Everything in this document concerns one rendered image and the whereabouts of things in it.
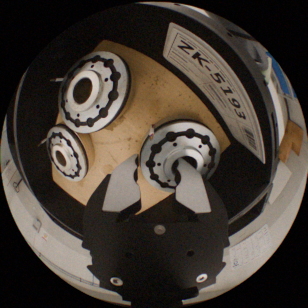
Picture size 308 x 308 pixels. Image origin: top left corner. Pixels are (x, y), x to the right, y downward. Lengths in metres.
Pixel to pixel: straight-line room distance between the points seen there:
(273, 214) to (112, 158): 3.13
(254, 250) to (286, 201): 1.33
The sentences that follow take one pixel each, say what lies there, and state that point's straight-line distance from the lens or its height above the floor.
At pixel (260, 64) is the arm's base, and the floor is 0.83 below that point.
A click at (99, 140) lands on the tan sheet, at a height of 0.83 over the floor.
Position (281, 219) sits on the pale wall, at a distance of 3.15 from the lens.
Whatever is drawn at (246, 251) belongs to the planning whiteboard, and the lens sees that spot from 3.18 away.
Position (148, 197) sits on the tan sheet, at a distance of 0.22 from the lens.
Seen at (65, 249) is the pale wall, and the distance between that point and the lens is 3.51.
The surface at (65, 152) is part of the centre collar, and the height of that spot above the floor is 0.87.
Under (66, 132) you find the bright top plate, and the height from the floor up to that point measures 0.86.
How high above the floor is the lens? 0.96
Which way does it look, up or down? 60 degrees down
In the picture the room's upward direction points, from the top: 180 degrees counter-clockwise
